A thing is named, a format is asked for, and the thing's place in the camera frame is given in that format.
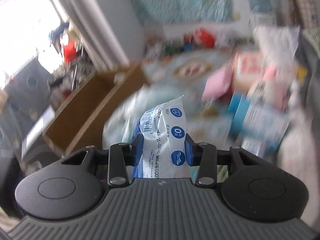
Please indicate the white blue tissue packet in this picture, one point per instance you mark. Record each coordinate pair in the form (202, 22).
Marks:
(164, 128)

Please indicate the pink wet wipes pack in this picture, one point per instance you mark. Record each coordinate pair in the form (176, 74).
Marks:
(248, 67)

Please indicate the white curtain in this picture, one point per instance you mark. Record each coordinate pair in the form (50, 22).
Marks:
(99, 40)

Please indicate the patterned grey tablecloth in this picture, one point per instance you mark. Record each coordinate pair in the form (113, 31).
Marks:
(184, 76)

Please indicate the brown cardboard box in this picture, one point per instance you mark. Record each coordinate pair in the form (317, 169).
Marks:
(79, 121)

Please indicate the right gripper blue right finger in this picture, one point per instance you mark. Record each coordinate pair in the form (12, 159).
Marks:
(203, 155)

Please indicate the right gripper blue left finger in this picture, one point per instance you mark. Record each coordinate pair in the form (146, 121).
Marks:
(122, 155)

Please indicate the red plastic bag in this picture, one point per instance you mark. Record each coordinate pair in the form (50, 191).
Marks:
(201, 38)

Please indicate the pink plush pillow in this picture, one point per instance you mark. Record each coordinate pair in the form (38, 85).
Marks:
(218, 84)

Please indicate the teal floral wall cloth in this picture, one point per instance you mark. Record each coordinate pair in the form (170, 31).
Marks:
(182, 11)

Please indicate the blue mouth tape box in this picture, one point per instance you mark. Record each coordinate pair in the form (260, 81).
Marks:
(257, 120)

